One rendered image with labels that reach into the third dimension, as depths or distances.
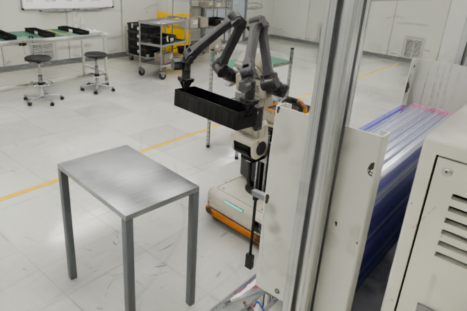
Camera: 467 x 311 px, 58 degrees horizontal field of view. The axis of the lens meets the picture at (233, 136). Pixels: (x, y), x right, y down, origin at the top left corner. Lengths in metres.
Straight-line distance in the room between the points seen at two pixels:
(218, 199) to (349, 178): 2.71
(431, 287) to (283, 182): 0.23
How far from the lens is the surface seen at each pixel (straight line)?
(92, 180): 2.34
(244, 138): 2.91
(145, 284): 2.86
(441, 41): 11.13
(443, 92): 1.14
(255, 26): 2.56
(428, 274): 0.60
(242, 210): 3.09
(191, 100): 2.65
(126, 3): 9.20
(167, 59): 7.74
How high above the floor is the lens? 1.89
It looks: 22 degrees down
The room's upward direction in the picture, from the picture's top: 4 degrees clockwise
